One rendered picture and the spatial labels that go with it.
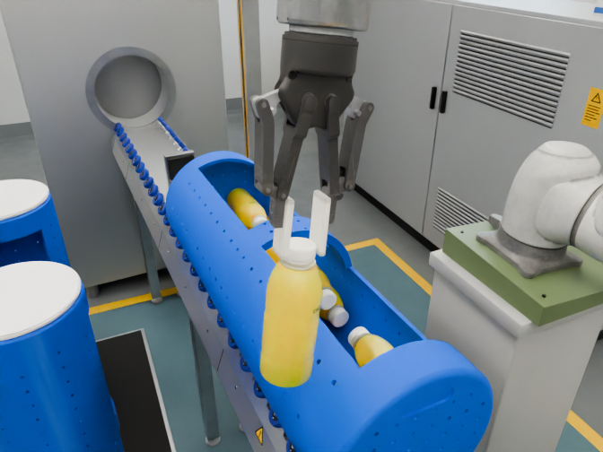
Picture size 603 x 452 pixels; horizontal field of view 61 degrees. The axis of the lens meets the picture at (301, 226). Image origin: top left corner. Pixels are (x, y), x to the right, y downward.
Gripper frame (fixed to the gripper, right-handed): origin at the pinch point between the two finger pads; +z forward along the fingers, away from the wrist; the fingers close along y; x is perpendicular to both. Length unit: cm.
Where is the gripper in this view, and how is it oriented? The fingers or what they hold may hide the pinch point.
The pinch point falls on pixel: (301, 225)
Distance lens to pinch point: 56.7
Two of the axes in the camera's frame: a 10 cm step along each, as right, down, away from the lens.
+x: 4.2, 3.6, -8.3
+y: -9.0, 0.7, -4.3
